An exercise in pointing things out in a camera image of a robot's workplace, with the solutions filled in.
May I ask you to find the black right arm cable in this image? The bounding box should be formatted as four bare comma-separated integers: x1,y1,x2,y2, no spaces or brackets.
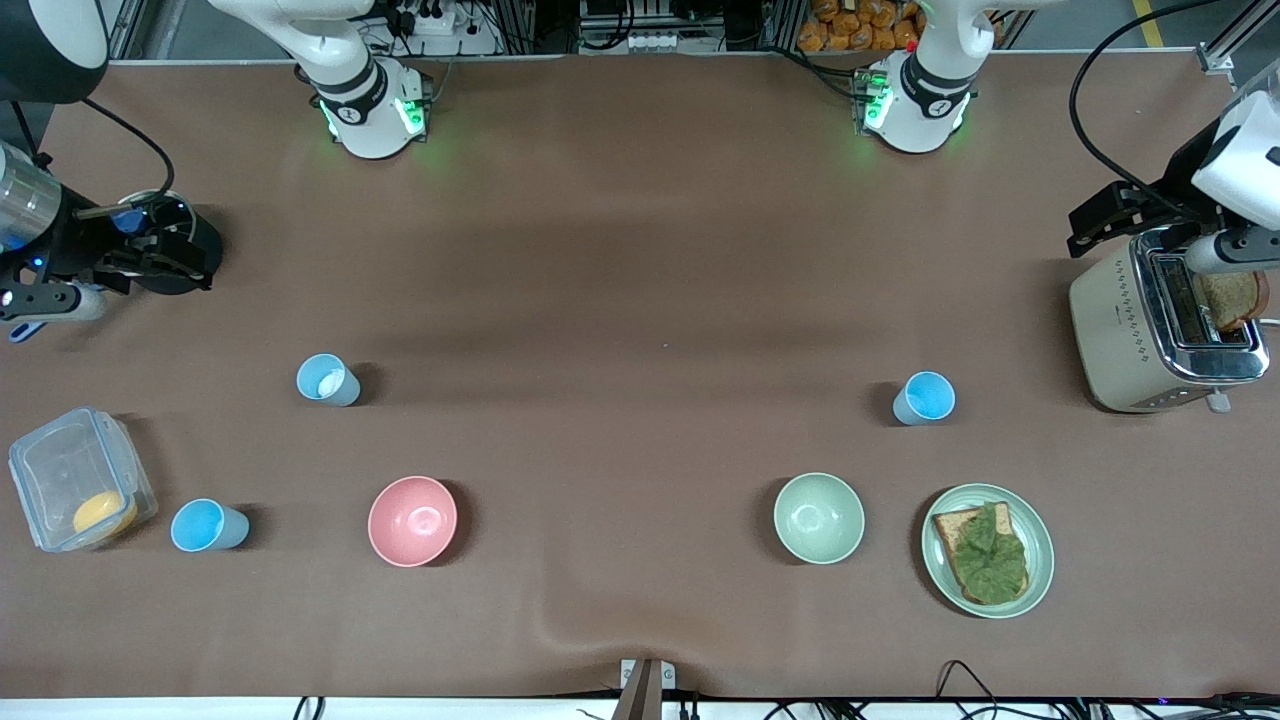
82,97,178,206

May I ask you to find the pale green plate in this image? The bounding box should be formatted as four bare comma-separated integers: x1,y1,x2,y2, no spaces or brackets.
921,483,1055,620

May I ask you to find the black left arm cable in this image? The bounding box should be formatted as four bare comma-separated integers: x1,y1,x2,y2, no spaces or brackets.
1068,0,1226,196

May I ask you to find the blue plastic cup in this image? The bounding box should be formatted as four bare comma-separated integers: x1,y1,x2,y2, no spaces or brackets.
170,498,251,553
892,371,957,427

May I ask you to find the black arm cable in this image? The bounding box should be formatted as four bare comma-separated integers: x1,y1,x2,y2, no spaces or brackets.
82,97,178,206
1068,0,1226,196

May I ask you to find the black pot with blue handle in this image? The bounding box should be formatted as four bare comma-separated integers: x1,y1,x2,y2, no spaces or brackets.
8,188,224,344

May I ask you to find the pink bowl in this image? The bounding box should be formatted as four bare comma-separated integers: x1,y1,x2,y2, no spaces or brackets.
367,475,459,568

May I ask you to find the brown bread slice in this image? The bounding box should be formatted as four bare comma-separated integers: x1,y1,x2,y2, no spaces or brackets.
1195,268,1271,334

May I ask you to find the blue cup holding tissue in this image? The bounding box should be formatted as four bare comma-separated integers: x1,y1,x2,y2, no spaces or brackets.
296,353,362,408

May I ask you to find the toast slice under lettuce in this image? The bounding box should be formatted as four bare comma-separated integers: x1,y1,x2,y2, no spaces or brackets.
932,503,1031,606

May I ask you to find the green lettuce leaf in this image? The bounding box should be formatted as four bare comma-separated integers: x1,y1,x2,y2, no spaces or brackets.
948,503,1029,605

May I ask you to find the clear plastic lidded container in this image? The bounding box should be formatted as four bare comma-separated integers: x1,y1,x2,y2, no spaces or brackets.
8,405,159,554

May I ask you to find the black looped cable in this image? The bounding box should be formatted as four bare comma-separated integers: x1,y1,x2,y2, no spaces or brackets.
934,659,1003,720

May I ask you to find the pale green bowl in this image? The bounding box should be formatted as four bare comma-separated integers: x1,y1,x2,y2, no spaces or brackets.
773,472,866,566

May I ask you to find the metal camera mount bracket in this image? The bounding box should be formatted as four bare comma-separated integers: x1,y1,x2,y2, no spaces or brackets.
618,657,677,720

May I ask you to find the round yellow-orange food piece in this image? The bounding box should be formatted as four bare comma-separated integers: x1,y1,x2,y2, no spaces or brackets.
72,490,139,538

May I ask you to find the cream and chrome toaster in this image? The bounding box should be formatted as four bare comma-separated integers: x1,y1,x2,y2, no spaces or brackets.
1068,228,1273,414

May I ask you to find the glass lid with blue knob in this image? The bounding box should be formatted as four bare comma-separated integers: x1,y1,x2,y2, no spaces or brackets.
100,190,194,276

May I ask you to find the aluminium frame profile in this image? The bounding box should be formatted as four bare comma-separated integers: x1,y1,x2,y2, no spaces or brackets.
1198,0,1280,76

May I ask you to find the orange snack packets pile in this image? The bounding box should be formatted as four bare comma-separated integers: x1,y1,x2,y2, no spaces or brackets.
797,0,921,54

